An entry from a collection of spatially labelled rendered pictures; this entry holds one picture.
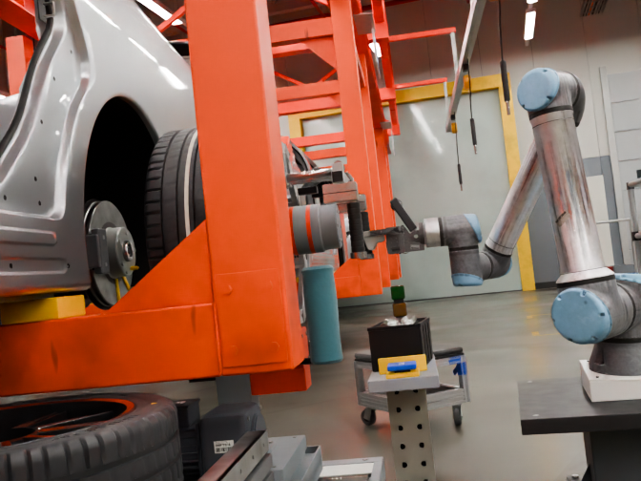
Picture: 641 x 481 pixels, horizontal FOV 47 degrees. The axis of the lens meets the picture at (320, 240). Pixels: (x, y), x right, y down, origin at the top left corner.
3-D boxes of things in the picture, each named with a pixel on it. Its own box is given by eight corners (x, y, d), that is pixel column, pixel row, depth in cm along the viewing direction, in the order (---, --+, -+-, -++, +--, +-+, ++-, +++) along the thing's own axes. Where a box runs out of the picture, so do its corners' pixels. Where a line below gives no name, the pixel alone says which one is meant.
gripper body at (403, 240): (385, 254, 224) (425, 249, 223) (382, 225, 225) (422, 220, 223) (386, 254, 232) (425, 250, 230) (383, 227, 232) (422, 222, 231)
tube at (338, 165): (282, 187, 214) (279, 151, 215) (348, 179, 212) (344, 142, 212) (271, 180, 197) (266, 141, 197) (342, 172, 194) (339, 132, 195)
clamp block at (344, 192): (325, 205, 199) (323, 185, 199) (359, 200, 198) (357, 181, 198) (323, 203, 194) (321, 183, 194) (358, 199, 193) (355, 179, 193)
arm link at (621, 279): (661, 331, 209) (658, 269, 208) (635, 341, 197) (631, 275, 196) (609, 327, 220) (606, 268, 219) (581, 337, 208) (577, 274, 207)
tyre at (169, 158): (129, 287, 173) (210, 390, 228) (226, 276, 170) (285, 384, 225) (155, 83, 209) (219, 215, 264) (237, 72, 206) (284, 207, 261)
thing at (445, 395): (359, 425, 347) (351, 352, 348) (423, 411, 362) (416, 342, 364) (406, 439, 308) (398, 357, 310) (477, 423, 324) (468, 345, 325)
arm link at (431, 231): (437, 216, 222) (436, 218, 231) (421, 218, 222) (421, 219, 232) (441, 245, 221) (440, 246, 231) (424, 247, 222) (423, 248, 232)
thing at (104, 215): (132, 280, 246) (108, 188, 235) (155, 277, 245) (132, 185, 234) (98, 324, 217) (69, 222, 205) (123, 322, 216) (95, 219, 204)
